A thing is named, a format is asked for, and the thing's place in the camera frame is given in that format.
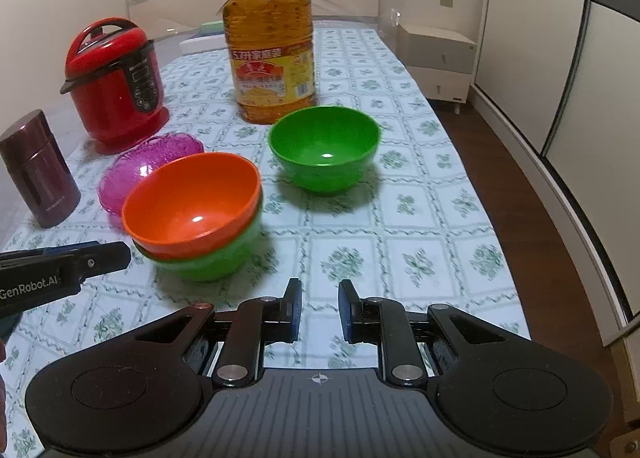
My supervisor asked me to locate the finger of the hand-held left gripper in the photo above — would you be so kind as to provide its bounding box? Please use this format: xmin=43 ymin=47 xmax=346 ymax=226
xmin=62 ymin=241 xmax=132 ymax=285
xmin=0 ymin=241 xmax=99 ymax=262

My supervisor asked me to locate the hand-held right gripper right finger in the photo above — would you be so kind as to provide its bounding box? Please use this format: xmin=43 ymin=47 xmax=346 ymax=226
xmin=338 ymin=279 xmax=506 ymax=384

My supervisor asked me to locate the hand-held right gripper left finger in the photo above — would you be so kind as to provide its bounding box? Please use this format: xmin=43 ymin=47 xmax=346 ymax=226
xmin=132 ymin=278 xmax=304 ymax=386

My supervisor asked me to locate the green plastic bowl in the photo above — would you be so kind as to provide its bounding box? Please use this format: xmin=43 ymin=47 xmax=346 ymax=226
xmin=137 ymin=211 xmax=265 ymax=283
xmin=268 ymin=106 xmax=381 ymax=195

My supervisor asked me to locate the orange plastic bowl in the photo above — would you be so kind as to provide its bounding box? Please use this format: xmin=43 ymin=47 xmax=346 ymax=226
xmin=122 ymin=152 xmax=263 ymax=260

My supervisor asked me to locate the maroon thermos jar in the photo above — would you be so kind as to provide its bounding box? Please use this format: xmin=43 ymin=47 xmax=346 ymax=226
xmin=0 ymin=109 xmax=82 ymax=229

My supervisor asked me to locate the floral printed tablecloth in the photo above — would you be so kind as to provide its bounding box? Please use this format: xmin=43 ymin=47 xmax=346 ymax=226
xmin=0 ymin=21 xmax=531 ymax=458

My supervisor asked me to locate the red electric pressure cooker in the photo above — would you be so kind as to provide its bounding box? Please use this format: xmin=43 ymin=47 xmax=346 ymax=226
xmin=60 ymin=17 xmax=170 ymax=155

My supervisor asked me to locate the white flat box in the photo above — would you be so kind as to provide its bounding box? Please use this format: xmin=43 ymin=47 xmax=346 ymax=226
xmin=180 ymin=32 xmax=232 ymax=56

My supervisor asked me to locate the large cooking oil bottle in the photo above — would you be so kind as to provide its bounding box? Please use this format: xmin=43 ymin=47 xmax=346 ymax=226
xmin=222 ymin=0 xmax=317 ymax=125

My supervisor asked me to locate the white nightstand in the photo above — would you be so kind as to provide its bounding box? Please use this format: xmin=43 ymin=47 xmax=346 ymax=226
xmin=397 ymin=22 xmax=477 ymax=114

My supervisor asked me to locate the white sliding door wardrobe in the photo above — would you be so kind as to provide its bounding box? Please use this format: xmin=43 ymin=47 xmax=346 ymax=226
xmin=470 ymin=0 xmax=640 ymax=339

